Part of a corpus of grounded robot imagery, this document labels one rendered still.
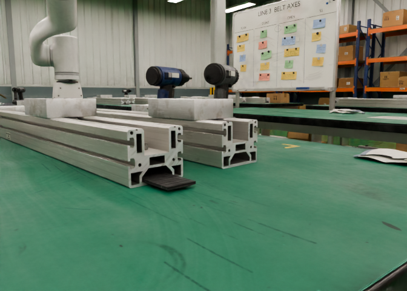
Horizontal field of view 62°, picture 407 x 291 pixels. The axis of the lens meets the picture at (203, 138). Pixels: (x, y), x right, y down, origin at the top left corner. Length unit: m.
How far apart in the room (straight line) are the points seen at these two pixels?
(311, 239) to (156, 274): 0.15
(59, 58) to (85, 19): 11.79
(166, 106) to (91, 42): 12.38
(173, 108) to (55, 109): 0.25
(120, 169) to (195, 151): 0.20
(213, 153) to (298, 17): 3.39
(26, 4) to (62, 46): 11.42
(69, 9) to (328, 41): 2.87
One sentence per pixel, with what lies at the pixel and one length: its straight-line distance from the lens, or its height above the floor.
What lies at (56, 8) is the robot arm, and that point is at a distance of 1.19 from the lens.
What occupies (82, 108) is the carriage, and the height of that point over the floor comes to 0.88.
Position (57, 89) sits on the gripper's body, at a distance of 1.32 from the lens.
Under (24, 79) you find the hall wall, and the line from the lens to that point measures 12.39.
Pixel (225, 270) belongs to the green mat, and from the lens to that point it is 0.28.
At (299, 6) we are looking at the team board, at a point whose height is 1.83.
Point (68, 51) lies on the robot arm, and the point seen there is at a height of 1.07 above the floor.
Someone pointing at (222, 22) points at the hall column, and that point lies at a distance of 9.43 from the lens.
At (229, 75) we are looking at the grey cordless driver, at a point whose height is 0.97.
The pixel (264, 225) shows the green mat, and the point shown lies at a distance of 0.37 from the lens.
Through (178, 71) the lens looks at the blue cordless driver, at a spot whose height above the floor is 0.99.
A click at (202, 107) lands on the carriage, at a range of 0.66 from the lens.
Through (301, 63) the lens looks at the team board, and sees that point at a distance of 3.83.
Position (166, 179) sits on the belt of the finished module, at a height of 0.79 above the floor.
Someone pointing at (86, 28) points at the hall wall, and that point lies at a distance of 13.05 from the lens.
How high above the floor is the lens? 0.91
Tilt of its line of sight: 7 degrees down
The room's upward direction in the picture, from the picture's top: straight up
